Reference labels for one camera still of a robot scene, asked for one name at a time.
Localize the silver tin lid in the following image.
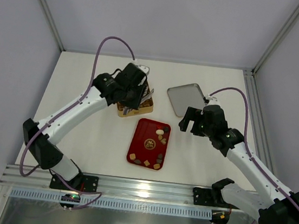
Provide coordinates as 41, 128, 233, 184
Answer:
167, 83, 205, 117

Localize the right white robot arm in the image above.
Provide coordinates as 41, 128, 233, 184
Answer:
179, 105, 299, 224

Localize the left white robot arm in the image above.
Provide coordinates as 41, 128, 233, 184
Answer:
23, 63, 150, 182

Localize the gold chocolate tin box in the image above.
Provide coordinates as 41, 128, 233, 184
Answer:
116, 82, 154, 118

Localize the dark round chocolate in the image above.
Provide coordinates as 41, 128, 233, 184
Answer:
164, 127, 170, 133

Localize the white oval chocolate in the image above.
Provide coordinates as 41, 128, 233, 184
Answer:
156, 130, 164, 135

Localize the gold stepped square chocolate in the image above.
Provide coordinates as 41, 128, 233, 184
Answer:
153, 163, 160, 169

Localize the gold leaf-embossed square chocolate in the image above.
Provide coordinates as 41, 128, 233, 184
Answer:
144, 160, 150, 166

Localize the caramel square chocolate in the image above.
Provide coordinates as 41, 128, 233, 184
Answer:
129, 153, 136, 160

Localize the red rectangular tray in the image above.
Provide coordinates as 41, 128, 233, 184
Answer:
126, 118, 171, 171

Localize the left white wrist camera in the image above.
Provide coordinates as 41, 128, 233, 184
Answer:
136, 65, 150, 76

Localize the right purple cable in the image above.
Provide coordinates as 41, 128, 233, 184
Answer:
193, 84, 299, 224

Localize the purple cable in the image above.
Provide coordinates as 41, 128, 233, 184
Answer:
193, 84, 299, 224
14, 27, 140, 218

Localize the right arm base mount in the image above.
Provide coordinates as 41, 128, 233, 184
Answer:
192, 187, 214, 207

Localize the aluminium rail frame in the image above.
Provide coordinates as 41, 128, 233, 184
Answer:
0, 161, 265, 216

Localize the perforated cable duct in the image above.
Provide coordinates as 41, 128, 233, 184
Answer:
9, 187, 212, 220

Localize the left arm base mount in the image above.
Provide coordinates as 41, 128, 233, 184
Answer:
49, 173, 99, 193

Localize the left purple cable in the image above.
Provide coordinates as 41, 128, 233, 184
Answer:
14, 27, 140, 218

